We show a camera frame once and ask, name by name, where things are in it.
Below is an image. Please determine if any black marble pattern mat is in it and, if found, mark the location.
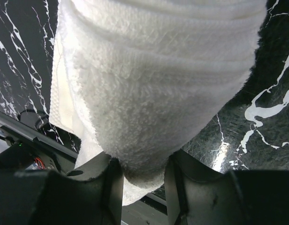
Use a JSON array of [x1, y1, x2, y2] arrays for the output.
[[0, 0, 289, 204]]

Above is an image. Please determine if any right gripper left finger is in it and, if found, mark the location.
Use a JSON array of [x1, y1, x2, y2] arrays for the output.
[[0, 153, 123, 225]]

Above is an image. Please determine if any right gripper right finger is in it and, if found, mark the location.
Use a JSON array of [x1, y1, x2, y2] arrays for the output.
[[164, 150, 289, 225]]

